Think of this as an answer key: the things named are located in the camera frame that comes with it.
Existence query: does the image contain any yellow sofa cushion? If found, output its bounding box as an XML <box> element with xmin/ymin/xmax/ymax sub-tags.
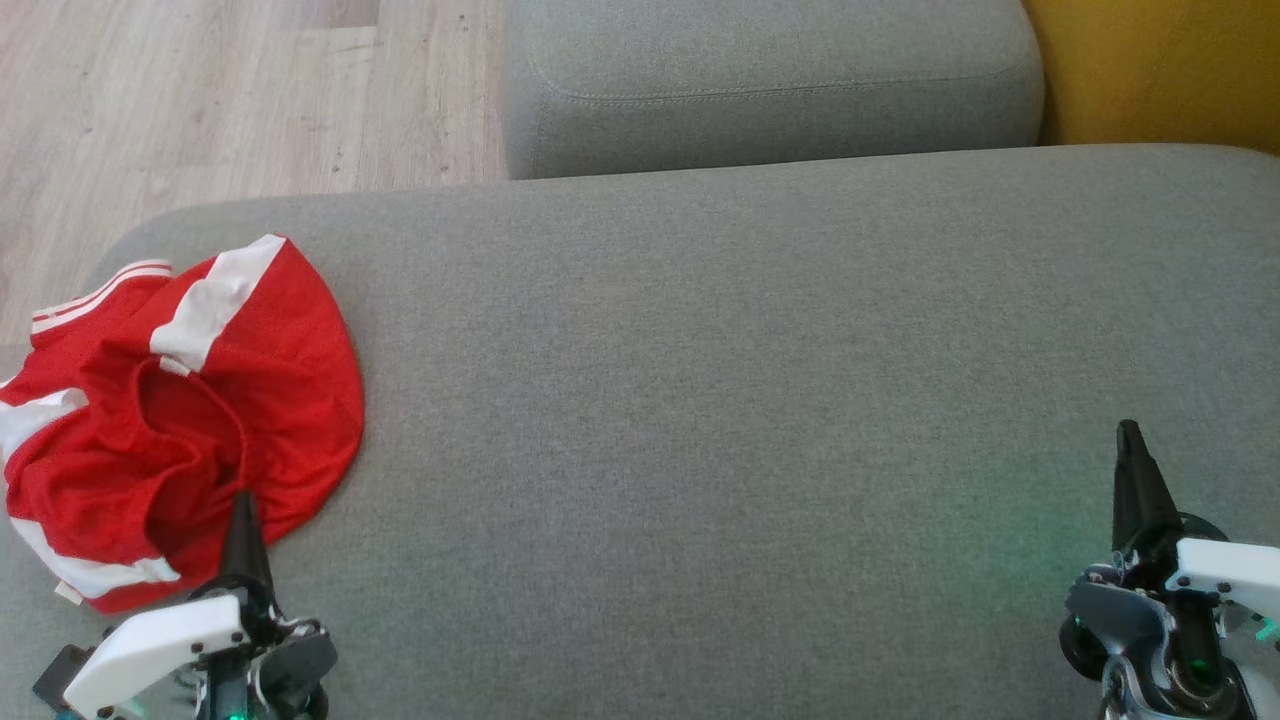
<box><xmin>1020</xmin><ymin>0</ymin><xmax>1280</xmax><ymax>156</ymax></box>

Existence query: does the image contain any grey fabric sofa seat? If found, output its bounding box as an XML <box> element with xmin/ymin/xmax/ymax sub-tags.
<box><xmin>0</xmin><ymin>143</ymin><xmax>1280</xmax><ymax>720</ymax></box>

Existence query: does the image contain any red white basketball jersey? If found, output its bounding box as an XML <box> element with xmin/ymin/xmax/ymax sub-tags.
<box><xmin>0</xmin><ymin>260</ymin><xmax>251</xmax><ymax>614</ymax></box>

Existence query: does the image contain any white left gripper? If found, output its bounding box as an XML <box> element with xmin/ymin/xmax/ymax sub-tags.
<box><xmin>63</xmin><ymin>490</ymin><xmax>339</xmax><ymax>720</ymax></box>

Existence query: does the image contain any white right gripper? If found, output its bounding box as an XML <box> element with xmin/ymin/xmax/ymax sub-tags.
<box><xmin>1060</xmin><ymin>419</ymin><xmax>1280</xmax><ymax>720</ymax></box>

